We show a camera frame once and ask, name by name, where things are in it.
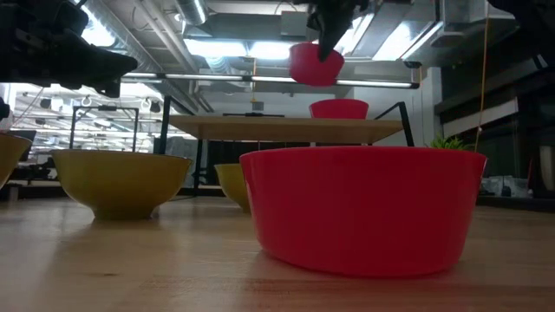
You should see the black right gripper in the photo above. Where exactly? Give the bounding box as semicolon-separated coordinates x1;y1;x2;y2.
305;0;369;62

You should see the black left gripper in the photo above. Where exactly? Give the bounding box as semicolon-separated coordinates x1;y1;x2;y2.
29;0;139;99

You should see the red plastic bowl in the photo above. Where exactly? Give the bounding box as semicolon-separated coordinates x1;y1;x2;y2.
309;98;370;120
288;41;346;88
239;146;488;278

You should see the yellow bowl speckled white inside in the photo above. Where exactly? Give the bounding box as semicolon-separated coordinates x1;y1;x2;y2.
0;133;34;191
213;163;251;213
50;149;193;221

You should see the long ceiling tube light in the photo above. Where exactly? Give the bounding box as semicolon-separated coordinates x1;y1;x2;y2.
121;71;421;90

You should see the wooden shelf with black legs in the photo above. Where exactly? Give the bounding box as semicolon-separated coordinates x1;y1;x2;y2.
153;95;416;198

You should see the green plant in white pot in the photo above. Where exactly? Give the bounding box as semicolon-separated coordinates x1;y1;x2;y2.
428;133;473;152

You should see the black background rack frame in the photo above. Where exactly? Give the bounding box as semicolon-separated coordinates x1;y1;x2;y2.
69;105;140;153

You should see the silver ventilation duct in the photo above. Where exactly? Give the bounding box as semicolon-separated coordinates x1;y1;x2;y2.
175;0;209;26

